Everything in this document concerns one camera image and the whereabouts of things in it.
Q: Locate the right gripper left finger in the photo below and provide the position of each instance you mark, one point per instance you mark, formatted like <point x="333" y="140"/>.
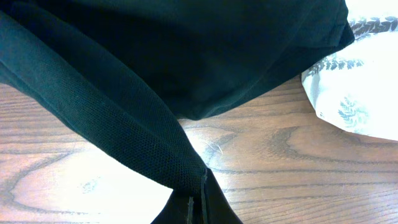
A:
<point x="178" y="210"/>

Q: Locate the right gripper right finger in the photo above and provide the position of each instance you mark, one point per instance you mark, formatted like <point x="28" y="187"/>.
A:
<point x="215" y="208"/>

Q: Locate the black t-shirt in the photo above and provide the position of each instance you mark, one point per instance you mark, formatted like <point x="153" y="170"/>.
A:
<point x="122" y="73"/>

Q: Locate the white fern-print garment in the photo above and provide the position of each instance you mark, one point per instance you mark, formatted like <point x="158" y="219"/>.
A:
<point x="355" y="89"/>

